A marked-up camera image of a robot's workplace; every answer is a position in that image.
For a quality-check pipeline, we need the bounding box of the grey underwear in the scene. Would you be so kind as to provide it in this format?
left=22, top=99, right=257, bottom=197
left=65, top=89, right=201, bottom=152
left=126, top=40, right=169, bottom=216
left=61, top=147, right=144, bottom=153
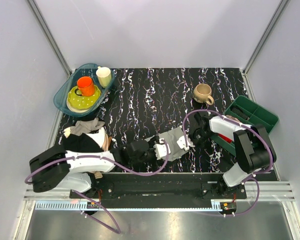
left=156, top=126, right=189, bottom=162

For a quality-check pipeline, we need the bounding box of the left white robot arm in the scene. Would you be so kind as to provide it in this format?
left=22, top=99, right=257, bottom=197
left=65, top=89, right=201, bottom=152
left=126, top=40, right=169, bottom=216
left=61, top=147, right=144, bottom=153
left=25, top=140, right=158, bottom=198

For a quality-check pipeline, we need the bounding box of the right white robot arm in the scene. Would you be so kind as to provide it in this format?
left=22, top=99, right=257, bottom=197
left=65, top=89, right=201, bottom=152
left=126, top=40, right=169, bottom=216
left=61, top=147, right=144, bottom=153
left=189, top=110, right=277, bottom=199

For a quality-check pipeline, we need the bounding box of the red white rolled underwear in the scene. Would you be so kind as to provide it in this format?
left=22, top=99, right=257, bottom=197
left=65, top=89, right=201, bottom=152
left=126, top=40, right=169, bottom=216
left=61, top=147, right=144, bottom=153
left=218, top=134, right=233, bottom=144

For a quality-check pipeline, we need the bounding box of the pinkish beige rolled underwear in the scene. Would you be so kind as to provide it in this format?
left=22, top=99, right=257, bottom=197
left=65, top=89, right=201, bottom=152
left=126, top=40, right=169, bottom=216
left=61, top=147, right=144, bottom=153
left=226, top=115, right=241, bottom=123

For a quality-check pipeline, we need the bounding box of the black white striped rolled underwear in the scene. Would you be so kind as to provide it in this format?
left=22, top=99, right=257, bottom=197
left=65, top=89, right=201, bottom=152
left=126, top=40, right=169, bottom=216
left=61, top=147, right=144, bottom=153
left=230, top=106, right=250, bottom=121

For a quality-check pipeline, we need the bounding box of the beige ceramic mug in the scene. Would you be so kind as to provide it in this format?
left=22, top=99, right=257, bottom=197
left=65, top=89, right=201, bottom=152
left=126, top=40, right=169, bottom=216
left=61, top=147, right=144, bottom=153
left=193, top=83, right=215, bottom=106

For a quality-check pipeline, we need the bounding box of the green plastic divided organizer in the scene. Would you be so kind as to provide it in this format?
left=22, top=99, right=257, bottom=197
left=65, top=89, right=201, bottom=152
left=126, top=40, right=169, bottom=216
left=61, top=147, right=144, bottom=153
left=211, top=95, right=280, bottom=155

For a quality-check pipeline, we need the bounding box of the beige tan garment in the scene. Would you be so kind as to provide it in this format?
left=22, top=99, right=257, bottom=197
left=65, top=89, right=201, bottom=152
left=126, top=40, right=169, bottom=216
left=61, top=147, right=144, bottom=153
left=101, top=134, right=112, bottom=152

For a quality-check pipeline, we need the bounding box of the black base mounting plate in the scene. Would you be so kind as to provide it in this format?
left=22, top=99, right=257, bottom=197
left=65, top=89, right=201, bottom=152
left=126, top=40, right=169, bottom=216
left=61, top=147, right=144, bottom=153
left=83, top=173, right=247, bottom=209

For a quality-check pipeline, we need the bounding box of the cream yellow cup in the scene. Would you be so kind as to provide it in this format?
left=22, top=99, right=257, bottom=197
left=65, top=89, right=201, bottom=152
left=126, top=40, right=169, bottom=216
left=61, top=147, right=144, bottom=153
left=96, top=66, right=112, bottom=88

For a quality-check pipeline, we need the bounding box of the light grey garment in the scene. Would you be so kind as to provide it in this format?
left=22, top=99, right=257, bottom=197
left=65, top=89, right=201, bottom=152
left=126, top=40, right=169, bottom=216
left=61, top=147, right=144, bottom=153
left=63, top=117, right=105, bottom=138

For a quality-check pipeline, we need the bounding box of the black garment pile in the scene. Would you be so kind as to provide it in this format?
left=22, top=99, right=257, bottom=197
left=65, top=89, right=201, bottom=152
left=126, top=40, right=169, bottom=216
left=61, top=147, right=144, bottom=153
left=61, top=133, right=104, bottom=153

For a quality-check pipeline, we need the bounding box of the orange cup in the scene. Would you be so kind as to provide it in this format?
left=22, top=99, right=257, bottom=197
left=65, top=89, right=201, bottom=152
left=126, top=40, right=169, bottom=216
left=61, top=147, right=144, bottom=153
left=75, top=76, right=95, bottom=97

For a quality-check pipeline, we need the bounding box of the yellow green dotted plate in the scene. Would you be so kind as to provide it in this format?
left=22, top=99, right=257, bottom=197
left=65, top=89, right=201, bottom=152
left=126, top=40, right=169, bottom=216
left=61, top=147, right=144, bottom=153
left=66, top=85, right=101, bottom=113

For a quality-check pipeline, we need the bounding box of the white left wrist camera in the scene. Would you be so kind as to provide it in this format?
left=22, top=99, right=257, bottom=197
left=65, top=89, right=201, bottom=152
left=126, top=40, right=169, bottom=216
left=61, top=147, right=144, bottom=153
left=154, top=143, right=171, bottom=160

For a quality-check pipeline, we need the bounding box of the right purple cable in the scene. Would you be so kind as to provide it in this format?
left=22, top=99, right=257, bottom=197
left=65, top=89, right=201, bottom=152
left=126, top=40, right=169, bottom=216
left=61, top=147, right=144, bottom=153
left=181, top=109, right=275, bottom=217

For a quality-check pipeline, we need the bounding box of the purple cable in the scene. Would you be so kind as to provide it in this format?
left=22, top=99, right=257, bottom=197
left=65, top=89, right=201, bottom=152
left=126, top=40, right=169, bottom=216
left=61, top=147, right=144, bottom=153
left=181, top=109, right=275, bottom=217
left=24, top=139, right=170, bottom=235

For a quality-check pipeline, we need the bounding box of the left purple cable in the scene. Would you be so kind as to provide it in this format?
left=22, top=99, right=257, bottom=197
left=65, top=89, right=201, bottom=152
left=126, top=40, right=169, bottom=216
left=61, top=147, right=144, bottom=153
left=24, top=139, right=170, bottom=235

